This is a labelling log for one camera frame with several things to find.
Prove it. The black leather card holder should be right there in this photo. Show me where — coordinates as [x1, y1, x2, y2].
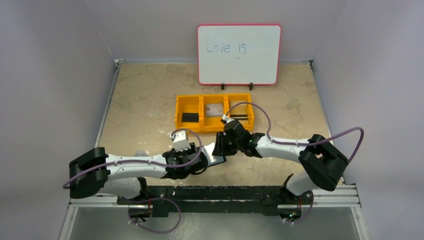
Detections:
[202, 142, 227, 167]

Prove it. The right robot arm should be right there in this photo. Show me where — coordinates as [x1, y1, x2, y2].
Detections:
[212, 120, 348, 204]

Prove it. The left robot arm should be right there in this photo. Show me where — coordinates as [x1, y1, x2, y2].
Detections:
[62, 142, 212, 205]

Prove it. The gold striped card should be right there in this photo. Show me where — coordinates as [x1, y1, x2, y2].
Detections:
[229, 100, 248, 123]

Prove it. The silver VIP card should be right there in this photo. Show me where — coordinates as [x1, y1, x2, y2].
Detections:
[205, 103, 224, 117]

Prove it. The black card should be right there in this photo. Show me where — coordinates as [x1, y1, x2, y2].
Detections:
[181, 112, 199, 123]

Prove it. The left yellow bin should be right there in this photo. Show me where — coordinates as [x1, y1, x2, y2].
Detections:
[174, 95, 202, 133]

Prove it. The pink framed whiteboard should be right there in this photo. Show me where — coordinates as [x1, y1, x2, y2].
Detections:
[197, 23, 283, 86]

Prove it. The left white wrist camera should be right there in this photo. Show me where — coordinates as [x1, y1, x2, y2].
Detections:
[170, 130, 190, 152]

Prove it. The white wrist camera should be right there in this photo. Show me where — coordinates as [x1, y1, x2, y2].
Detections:
[221, 114, 233, 124]
[170, 130, 190, 152]

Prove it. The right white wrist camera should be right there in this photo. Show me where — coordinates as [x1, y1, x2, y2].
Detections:
[221, 114, 233, 124]

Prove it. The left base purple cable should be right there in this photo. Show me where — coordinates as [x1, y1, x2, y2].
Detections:
[127, 197, 182, 235]

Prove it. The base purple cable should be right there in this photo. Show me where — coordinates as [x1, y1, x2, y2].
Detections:
[281, 192, 316, 227]
[127, 197, 182, 235]

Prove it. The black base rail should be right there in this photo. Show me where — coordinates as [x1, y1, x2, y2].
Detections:
[118, 181, 313, 221]

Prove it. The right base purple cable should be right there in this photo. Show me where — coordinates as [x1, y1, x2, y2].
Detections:
[281, 192, 316, 227]

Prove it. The aluminium frame rail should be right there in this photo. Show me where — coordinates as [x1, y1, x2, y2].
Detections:
[68, 185, 361, 208]

